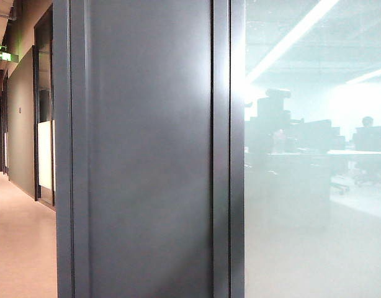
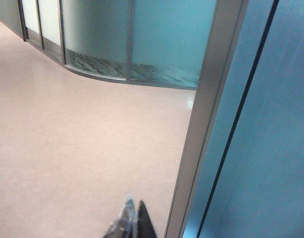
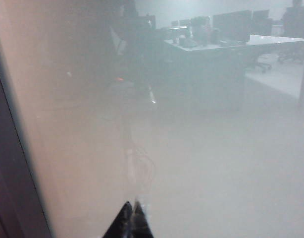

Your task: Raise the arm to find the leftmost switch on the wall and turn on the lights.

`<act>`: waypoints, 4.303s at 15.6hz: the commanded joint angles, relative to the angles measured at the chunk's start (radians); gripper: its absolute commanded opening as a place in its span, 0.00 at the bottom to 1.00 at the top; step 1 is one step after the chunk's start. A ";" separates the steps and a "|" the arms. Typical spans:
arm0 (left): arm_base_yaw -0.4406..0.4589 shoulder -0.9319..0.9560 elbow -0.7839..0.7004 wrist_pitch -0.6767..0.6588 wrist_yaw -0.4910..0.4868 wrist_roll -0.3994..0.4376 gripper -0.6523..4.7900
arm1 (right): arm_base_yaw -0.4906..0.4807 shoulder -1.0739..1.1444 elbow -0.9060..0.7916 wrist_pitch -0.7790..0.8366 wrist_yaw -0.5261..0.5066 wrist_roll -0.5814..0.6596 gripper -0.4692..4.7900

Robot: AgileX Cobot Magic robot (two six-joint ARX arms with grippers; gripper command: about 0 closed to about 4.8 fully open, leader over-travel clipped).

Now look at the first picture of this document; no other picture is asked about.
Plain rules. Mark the grey metal door panel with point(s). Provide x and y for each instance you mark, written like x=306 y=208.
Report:
x=150 y=155

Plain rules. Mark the frosted glass partition pane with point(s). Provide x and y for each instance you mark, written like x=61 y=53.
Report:
x=314 y=217

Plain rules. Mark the dark framed door frosted pane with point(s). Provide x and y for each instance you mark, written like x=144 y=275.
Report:
x=44 y=155

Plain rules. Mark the green illuminated exit sign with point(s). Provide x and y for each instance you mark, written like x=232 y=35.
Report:
x=6 y=56

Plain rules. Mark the grey ceiling conduit pipe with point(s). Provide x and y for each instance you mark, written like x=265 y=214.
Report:
x=4 y=15

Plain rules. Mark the dark metal frame post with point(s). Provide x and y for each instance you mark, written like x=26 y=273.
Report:
x=228 y=186
x=66 y=155

